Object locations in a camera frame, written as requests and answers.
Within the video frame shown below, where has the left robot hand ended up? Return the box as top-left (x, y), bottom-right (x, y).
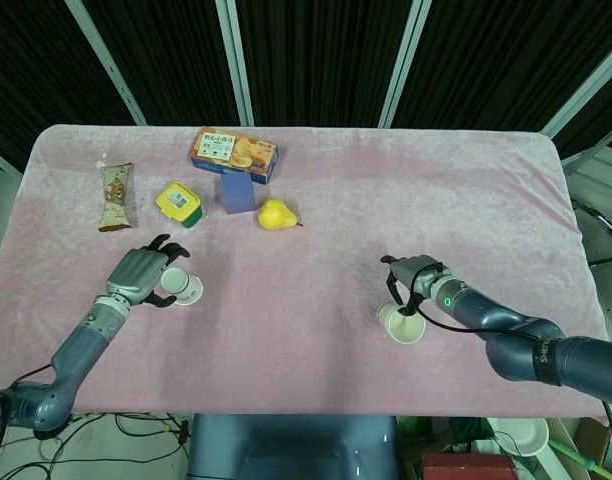
top-left (105, 233), bottom-right (192, 309)

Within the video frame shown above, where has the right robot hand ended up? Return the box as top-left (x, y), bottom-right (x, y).
top-left (379, 253), bottom-right (450, 317)

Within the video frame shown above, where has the white paper cup stack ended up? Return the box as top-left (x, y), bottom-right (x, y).
top-left (160, 267), bottom-right (206, 309)

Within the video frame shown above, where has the single white paper cup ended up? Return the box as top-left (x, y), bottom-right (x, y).
top-left (376, 302), bottom-right (427, 346)

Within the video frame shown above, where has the brown snack bar package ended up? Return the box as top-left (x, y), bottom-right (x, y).
top-left (96, 160), bottom-right (139, 234)

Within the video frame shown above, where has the green tub yellow lid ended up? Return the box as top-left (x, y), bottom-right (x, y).
top-left (154, 181), bottom-right (206, 230)

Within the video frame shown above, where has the pink velvet tablecloth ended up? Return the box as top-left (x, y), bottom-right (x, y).
top-left (0, 123), bottom-right (610, 419)

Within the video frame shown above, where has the purple block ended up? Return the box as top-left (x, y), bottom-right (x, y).
top-left (219, 173), bottom-right (257, 216)

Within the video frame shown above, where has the yellow pear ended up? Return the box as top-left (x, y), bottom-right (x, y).
top-left (257, 197), bottom-right (304, 232)

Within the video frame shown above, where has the blue orange biscuit box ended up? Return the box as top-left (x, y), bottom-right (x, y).
top-left (189, 126), bottom-right (281, 186)

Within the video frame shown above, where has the white bowl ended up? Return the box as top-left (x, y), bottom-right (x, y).
top-left (488, 417), bottom-right (552, 459)

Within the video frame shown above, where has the red box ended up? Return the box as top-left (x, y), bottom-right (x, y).
top-left (420, 452), bottom-right (518, 480)

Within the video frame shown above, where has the blue grey robot torso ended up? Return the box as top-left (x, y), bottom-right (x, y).
top-left (185, 413), bottom-right (400, 480)

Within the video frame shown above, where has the black curtain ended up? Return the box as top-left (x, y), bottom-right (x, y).
top-left (0, 0), bottom-right (612, 166)

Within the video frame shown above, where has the cardboard box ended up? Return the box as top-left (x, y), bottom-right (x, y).
top-left (568, 417), bottom-right (612, 480)

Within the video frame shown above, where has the green stick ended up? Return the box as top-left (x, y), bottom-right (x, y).
top-left (548, 437), bottom-right (610, 480)

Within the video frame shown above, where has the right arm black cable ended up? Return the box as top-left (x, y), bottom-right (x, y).
top-left (409, 264), bottom-right (492, 337)

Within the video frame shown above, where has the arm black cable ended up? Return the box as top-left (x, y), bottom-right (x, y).
top-left (5, 363), bottom-right (55, 391)
top-left (409, 264), bottom-right (492, 337)

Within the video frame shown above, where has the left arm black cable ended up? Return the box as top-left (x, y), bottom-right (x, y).
top-left (5, 363), bottom-right (55, 391)

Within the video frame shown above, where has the black floor cable bundle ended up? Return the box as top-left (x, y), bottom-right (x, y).
top-left (0, 412), bottom-right (192, 480)

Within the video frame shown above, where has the black metal tube frame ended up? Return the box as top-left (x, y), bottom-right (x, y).
top-left (573, 197), bottom-right (612, 267)

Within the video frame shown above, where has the white metal frame post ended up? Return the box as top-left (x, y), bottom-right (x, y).
top-left (539, 42), bottom-right (612, 139)
top-left (378, 0), bottom-right (433, 129)
top-left (215, 0), bottom-right (256, 127)
top-left (65, 0), bottom-right (148, 126)

